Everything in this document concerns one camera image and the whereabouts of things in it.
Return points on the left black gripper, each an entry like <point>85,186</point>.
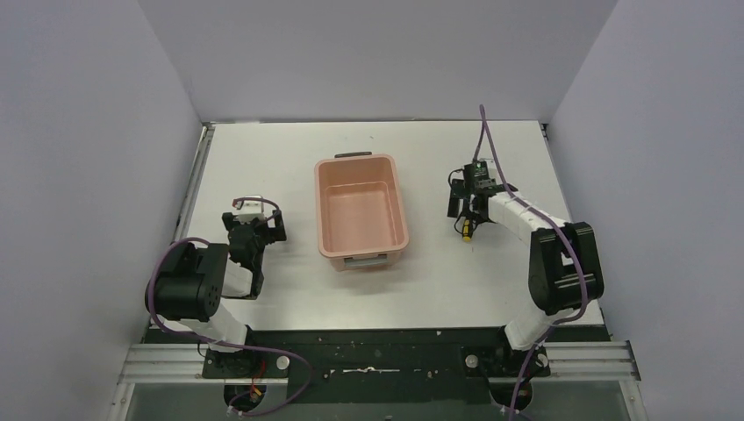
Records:
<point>270,229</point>

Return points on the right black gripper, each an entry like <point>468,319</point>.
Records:
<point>460,191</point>

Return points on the yellow black screwdriver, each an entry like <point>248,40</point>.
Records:
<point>466,230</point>

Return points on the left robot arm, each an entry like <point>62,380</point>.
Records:
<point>194,275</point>

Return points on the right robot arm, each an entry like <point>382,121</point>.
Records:
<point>564,272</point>

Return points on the pink plastic bin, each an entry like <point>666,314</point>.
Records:
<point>360,211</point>

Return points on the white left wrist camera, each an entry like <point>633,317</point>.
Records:
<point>248,209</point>

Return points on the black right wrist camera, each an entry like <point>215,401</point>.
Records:
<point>476,176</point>

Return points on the aluminium left side rail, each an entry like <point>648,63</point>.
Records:
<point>190,197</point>

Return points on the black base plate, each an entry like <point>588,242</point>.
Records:
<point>472,365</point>

